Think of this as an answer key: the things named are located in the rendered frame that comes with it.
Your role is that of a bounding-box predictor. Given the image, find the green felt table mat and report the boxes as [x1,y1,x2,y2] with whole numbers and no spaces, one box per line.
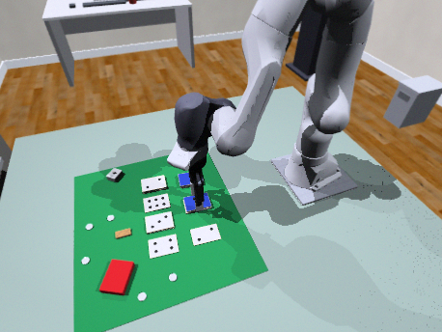
[74,152,268,332]

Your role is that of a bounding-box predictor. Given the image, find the blue card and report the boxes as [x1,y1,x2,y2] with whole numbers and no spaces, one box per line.
[178,173,190,186]
[183,193,211,212]

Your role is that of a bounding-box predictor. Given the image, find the red rectangular tile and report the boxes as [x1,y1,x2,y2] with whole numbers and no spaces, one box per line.
[99,260,135,296]

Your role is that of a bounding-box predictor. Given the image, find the tan wooden bar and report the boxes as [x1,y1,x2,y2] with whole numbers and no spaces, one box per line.
[115,228,131,239]

